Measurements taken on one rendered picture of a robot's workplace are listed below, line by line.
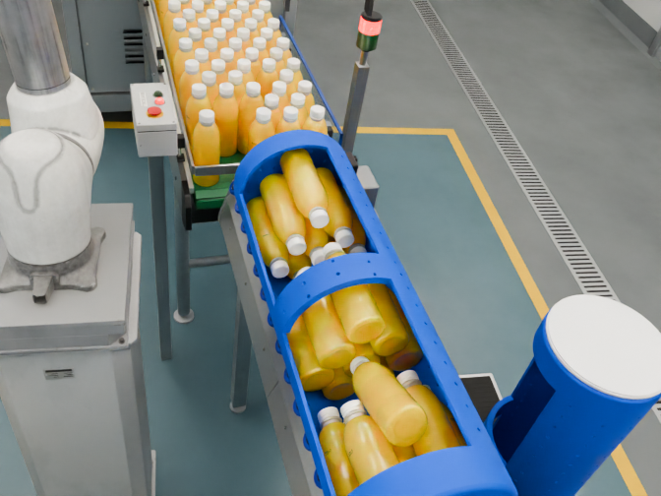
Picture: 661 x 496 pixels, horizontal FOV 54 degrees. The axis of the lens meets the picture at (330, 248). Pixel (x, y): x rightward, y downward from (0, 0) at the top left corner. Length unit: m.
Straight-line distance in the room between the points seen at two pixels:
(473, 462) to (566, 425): 0.57
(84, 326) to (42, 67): 0.48
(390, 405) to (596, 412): 0.58
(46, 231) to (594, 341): 1.13
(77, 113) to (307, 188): 0.48
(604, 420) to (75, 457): 1.21
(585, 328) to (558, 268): 1.79
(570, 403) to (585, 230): 2.20
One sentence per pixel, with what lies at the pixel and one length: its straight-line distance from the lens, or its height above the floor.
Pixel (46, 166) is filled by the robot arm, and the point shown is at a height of 1.33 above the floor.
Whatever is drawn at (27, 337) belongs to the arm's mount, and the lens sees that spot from 1.32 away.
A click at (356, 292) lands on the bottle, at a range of 1.18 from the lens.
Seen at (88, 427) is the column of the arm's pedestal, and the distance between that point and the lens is 1.64.
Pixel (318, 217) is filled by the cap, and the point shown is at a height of 1.18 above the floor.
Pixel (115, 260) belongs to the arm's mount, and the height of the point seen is 1.07.
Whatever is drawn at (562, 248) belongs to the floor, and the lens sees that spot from 3.43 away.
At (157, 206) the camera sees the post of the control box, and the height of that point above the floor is 0.76.
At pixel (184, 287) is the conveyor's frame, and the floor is 0.20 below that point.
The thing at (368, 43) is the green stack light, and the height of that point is 1.18.
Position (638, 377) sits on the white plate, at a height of 1.04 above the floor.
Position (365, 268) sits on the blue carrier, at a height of 1.23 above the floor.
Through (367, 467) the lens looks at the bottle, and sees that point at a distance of 1.06.
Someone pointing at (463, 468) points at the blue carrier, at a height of 1.23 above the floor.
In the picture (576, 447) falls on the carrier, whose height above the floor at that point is 0.83.
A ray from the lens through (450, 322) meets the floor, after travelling 2.84.
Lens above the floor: 2.06
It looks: 43 degrees down
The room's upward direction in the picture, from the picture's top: 11 degrees clockwise
